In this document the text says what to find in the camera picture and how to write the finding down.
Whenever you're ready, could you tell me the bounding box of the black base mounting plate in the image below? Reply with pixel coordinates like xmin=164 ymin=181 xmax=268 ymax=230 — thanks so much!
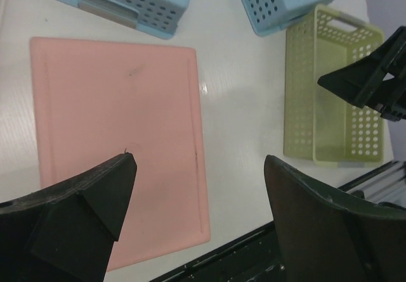
xmin=154 ymin=222 xmax=287 ymax=282

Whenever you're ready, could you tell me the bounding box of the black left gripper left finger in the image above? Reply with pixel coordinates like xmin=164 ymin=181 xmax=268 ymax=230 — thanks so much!
xmin=1 ymin=152 xmax=137 ymax=281

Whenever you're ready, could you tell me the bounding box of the pink plastic basket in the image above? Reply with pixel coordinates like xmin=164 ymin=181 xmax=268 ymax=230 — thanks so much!
xmin=30 ymin=37 xmax=211 ymax=270

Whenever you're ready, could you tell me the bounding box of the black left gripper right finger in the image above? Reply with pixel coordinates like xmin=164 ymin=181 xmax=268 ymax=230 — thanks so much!
xmin=264 ymin=155 xmax=405 ymax=281

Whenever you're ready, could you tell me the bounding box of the aluminium rail frame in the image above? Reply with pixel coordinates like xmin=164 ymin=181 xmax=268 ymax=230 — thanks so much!
xmin=339 ymin=161 xmax=405 ymax=208

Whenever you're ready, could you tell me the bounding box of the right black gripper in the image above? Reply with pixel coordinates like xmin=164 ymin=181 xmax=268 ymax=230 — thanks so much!
xmin=318 ymin=26 xmax=405 ymax=122

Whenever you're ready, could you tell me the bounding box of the green plastic basket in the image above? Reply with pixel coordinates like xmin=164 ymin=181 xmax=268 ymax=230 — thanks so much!
xmin=284 ymin=4 xmax=384 ymax=167

